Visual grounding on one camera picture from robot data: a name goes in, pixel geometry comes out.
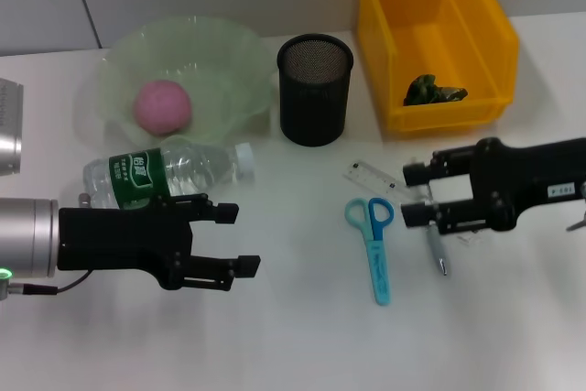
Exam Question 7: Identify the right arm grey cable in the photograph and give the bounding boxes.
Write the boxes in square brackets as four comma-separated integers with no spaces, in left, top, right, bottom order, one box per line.
[566,182,586,233]

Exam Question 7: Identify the translucent green fruit plate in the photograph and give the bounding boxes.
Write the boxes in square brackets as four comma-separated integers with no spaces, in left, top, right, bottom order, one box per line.
[75,15,274,147]

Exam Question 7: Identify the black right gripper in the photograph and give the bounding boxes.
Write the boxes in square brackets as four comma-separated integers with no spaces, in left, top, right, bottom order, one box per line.
[401,136,586,234]

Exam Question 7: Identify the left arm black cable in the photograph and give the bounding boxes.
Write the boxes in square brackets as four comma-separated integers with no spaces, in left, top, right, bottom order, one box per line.
[0,269,92,303]

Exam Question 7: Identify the clear plastic ruler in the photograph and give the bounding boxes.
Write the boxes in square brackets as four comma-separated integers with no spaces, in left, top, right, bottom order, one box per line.
[342,159,482,244]

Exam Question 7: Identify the pink peach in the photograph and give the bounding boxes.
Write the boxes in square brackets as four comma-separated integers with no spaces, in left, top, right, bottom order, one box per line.
[132,79,192,136]

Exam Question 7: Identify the yellow plastic bin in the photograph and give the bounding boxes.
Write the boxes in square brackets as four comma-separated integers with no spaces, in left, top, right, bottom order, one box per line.
[355,0,521,136]

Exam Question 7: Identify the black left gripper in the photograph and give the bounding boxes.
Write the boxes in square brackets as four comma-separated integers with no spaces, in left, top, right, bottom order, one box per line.
[57,192,262,292]

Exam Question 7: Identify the black mesh pen holder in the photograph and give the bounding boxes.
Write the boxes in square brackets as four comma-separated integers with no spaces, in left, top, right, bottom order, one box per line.
[276,33,354,147]

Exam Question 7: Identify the blue scissors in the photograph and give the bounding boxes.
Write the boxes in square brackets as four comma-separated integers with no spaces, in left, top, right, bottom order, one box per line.
[344,197,396,307]

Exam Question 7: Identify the green plastic wrapper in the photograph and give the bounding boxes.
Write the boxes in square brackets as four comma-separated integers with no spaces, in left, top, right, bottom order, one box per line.
[402,72,470,107]

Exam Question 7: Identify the clear green-label water bottle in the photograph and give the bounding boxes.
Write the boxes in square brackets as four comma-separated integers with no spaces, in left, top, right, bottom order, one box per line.
[81,142,255,212]

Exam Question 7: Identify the grey ballpoint pen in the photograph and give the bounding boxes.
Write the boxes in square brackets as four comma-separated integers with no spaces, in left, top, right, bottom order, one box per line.
[411,157,450,277]

